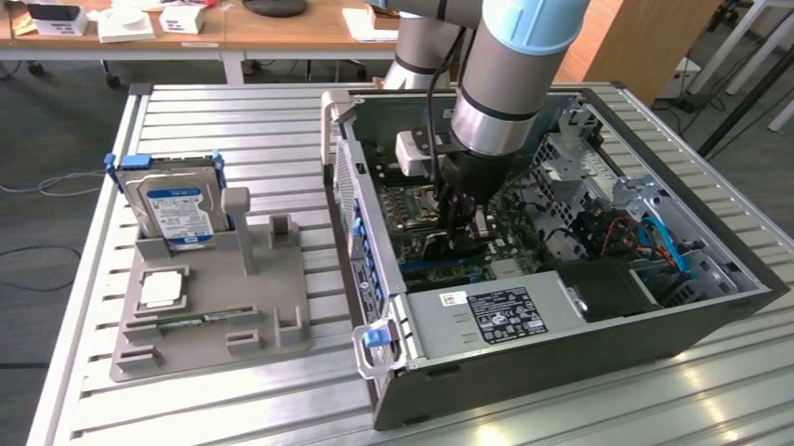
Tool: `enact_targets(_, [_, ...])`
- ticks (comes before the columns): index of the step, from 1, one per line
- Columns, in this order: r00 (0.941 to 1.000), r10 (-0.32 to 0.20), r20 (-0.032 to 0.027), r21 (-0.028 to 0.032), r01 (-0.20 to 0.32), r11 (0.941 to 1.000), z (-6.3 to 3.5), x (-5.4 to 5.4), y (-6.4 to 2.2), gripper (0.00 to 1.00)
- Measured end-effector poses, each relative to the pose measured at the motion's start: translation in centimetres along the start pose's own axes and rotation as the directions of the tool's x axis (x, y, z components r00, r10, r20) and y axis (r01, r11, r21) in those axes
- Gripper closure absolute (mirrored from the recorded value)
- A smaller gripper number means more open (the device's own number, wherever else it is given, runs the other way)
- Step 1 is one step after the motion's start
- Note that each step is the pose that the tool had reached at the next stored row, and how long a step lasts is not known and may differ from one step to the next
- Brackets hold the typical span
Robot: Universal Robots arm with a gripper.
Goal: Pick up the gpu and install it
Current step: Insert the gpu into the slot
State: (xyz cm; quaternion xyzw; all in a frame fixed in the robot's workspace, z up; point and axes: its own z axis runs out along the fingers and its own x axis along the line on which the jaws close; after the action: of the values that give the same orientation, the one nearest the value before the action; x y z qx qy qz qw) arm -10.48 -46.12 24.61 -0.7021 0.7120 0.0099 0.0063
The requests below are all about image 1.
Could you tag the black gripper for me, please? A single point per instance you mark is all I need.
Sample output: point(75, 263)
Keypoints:
point(474, 176)

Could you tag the nvidia graphics card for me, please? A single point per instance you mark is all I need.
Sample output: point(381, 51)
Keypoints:
point(446, 248)

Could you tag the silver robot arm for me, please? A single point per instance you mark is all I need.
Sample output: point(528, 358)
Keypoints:
point(508, 69)

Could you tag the CPU socket with CPU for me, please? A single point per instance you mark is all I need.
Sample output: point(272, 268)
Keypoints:
point(424, 204)

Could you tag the green motherboard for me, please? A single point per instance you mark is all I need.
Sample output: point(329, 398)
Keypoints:
point(520, 227)

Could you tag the metal drive cage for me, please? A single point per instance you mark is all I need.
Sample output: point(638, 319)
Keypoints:
point(567, 181)

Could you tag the small silver heatsink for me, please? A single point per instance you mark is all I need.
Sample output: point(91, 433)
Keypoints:
point(511, 268)

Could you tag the blue expansion slot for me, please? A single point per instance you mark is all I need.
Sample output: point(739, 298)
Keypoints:
point(428, 267)

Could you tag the grey power supply unit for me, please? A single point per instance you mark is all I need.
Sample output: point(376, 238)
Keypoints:
point(490, 311)

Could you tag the white paper stack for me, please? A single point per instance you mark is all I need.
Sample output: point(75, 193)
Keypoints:
point(368, 25)

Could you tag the blue case latch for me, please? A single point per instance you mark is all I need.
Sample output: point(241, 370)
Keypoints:
point(373, 338)

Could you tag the wooden cabinet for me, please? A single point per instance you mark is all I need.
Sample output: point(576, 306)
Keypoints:
point(644, 42)

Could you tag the wooden desk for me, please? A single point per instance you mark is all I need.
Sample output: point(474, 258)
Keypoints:
point(80, 42)
point(297, 32)

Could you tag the metal disk bay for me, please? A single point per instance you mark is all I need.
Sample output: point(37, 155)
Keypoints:
point(700, 279)

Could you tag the black open PC case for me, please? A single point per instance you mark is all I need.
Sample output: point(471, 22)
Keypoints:
point(558, 371)

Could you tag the hard disk with blue caddy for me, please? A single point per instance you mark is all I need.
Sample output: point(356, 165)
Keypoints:
point(176, 209)

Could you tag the black round monitor foot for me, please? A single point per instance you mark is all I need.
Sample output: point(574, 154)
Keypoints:
point(276, 7)

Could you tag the grey printed parts rack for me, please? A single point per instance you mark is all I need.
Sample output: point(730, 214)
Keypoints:
point(216, 344)

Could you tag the green spare RAM stick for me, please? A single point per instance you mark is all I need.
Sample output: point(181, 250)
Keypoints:
point(192, 320)

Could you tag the silver spare CPU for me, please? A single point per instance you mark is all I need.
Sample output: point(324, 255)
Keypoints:
point(163, 292)

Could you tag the small white labelled box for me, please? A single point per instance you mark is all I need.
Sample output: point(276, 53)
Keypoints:
point(181, 19)

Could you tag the white flat carton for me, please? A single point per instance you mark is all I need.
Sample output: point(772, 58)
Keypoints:
point(124, 25)

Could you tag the white box with black tablet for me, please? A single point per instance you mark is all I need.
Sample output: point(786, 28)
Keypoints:
point(59, 21)

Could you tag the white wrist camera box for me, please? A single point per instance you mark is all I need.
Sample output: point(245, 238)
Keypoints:
point(412, 155)

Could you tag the white table frame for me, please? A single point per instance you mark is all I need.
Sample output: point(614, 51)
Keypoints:
point(766, 42)

